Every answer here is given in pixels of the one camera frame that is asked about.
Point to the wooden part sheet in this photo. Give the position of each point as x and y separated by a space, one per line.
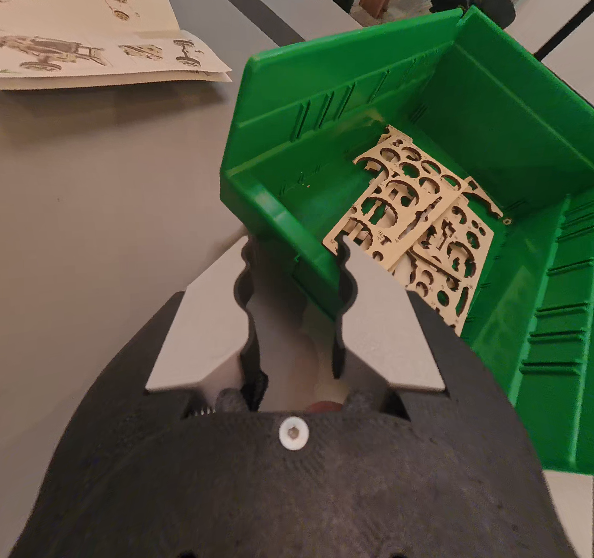
441 242
420 187

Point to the green plastic bin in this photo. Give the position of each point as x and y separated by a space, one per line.
287 103

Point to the thin wooden sheet remnant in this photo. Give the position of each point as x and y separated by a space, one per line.
482 203

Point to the white instruction booklet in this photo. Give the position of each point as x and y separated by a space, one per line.
93 33

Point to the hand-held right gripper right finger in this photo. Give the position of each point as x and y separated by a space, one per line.
390 335

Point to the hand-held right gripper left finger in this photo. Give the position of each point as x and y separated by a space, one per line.
204 335

